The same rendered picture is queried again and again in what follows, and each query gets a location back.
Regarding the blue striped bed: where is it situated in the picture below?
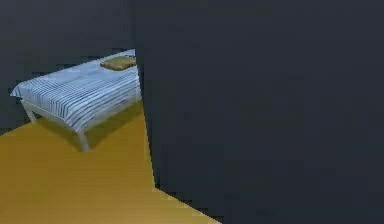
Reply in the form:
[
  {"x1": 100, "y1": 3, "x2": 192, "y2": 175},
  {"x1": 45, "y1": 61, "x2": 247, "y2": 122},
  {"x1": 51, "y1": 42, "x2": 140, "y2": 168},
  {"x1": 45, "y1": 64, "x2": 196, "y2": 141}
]
[{"x1": 9, "y1": 48, "x2": 143, "y2": 153}]

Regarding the olive green pillow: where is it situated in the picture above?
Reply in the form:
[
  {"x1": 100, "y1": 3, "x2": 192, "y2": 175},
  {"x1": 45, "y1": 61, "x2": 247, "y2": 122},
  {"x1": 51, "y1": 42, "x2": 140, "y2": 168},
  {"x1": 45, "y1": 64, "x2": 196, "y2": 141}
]
[{"x1": 99, "y1": 55, "x2": 138, "y2": 72}]

